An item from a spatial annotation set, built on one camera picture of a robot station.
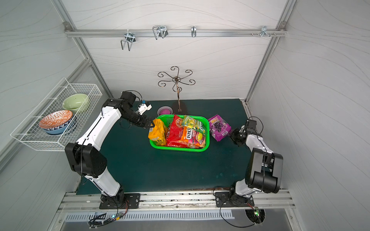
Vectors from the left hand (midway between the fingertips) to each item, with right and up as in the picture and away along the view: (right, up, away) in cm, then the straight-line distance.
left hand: (149, 124), depth 81 cm
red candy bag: (+13, -6, +11) cm, 18 cm away
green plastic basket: (+7, +2, +20) cm, 22 cm away
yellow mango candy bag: (+5, -6, +3) cm, 8 cm away
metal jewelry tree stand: (+15, +28, +10) cm, 34 cm away
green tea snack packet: (+26, 0, +10) cm, 28 cm away
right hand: (+50, -7, +11) cm, 52 cm away
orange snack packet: (+26, -9, +5) cm, 28 cm away
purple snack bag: (+44, -4, +17) cm, 47 cm away
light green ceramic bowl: (-37, +12, -8) cm, 40 cm away
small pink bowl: (+4, +9, +26) cm, 28 cm away
